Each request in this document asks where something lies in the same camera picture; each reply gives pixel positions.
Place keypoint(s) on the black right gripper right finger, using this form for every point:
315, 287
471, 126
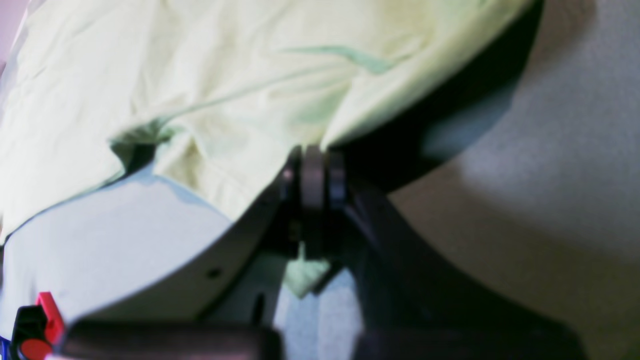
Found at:
415, 304

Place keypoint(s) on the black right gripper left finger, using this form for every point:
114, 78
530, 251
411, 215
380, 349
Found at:
218, 306

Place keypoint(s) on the light yellow-green T-shirt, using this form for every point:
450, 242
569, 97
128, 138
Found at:
224, 89

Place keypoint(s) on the grey-green table cloth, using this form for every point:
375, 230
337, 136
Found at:
523, 170

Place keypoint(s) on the blue orange clamp left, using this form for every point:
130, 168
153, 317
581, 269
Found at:
37, 329

